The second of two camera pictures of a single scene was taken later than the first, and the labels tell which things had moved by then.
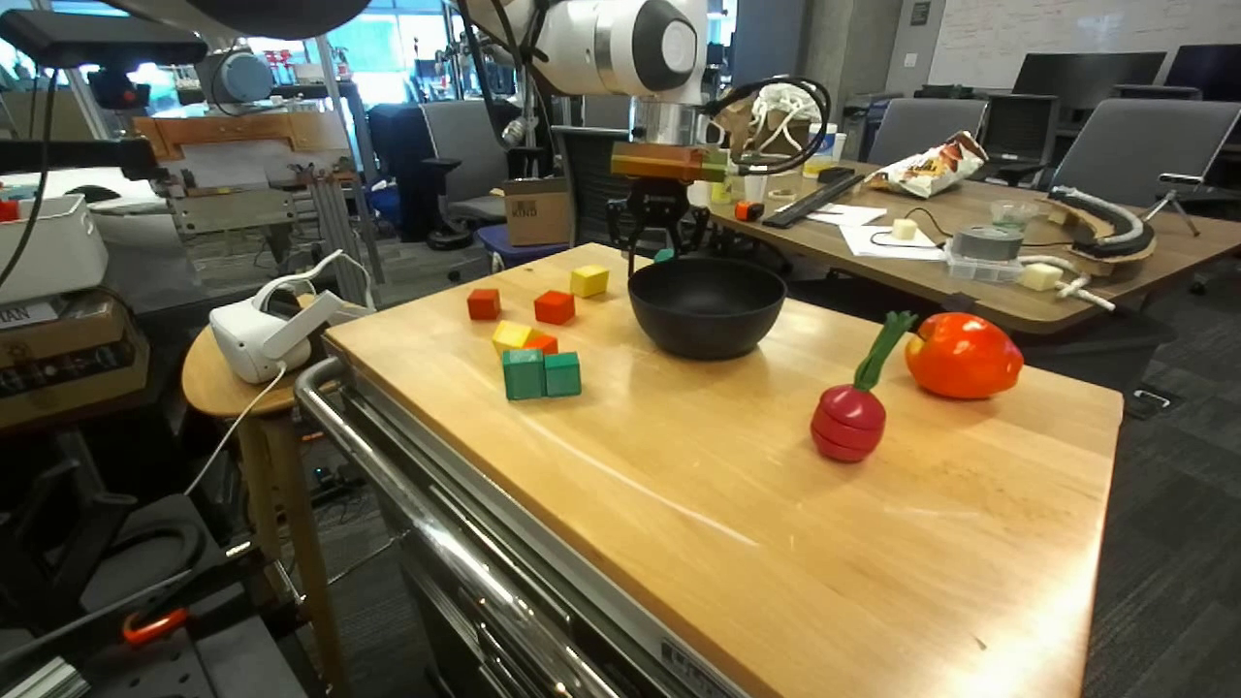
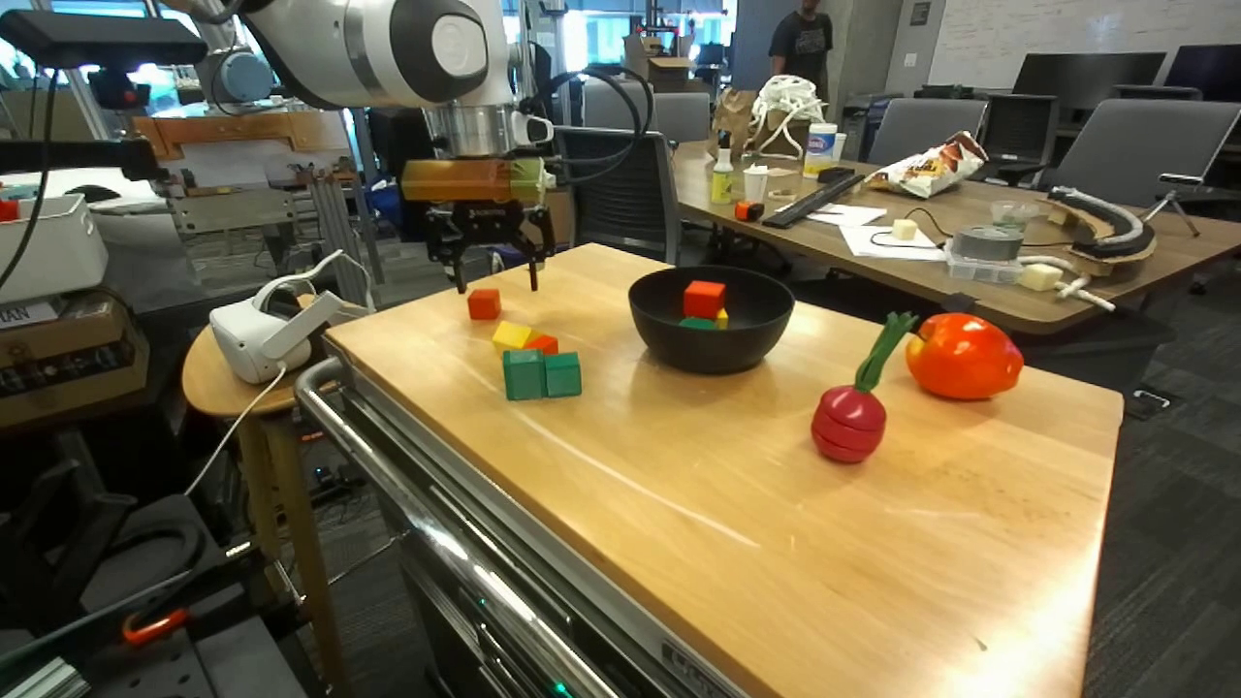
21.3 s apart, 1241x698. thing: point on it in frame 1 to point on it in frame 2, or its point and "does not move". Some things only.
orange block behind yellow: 538,337 does not move
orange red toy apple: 963,354 does not move
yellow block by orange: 508,334 does not move
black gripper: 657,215 to 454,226
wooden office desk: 1013,244 does not move
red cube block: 556,307 to 705,294
